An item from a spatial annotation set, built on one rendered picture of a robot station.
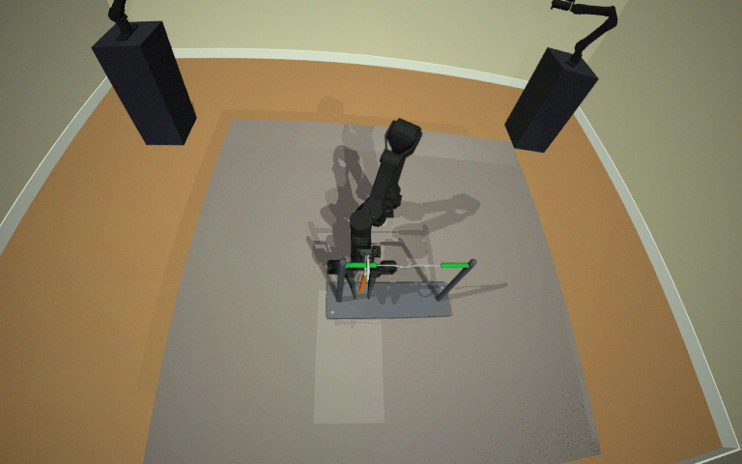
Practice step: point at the orange handle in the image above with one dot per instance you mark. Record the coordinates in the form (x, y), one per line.
(366, 273)

